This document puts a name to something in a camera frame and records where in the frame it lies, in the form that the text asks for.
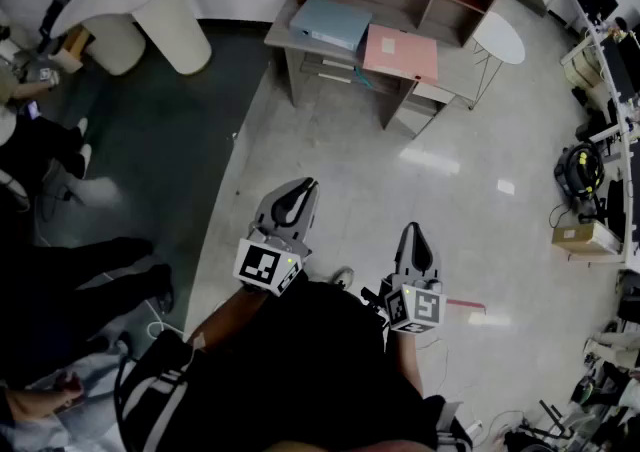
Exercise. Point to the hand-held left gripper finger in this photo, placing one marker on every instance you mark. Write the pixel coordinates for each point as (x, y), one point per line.
(266, 212)
(306, 220)

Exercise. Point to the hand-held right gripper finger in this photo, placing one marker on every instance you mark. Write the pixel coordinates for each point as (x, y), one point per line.
(405, 260)
(434, 267)

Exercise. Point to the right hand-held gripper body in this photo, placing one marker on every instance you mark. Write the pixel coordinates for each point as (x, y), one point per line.
(425, 305)

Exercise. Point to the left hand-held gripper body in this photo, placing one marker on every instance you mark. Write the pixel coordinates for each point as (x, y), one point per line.
(260, 262)

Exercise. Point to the pink file box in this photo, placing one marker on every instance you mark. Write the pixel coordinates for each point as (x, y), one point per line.
(400, 55)

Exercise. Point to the blue file box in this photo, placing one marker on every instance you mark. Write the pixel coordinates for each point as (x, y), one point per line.
(327, 22)

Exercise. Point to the person's left forearm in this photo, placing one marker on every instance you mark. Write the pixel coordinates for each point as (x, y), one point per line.
(225, 320)

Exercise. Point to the person's right forearm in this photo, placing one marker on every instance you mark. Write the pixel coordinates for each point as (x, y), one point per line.
(407, 360)

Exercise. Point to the red tape strip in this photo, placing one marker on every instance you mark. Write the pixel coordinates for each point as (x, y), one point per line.
(465, 305)

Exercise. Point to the person's grey shoe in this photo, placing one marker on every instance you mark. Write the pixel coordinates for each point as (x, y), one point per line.
(342, 275)

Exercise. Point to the person's torso in black clothing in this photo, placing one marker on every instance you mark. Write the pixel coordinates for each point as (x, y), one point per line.
(300, 365)

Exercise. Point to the flat cardboard box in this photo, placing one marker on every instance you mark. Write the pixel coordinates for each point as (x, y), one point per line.
(582, 237)

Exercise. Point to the black yellow vacuum cleaner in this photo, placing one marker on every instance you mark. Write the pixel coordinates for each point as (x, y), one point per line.
(580, 170)

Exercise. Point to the grey wooden desk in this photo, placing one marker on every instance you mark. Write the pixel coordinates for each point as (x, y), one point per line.
(282, 25)

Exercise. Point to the long white desk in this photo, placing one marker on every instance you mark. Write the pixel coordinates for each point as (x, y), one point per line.
(625, 130)

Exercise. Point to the white round side table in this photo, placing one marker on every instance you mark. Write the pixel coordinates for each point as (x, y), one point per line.
(500, 37)

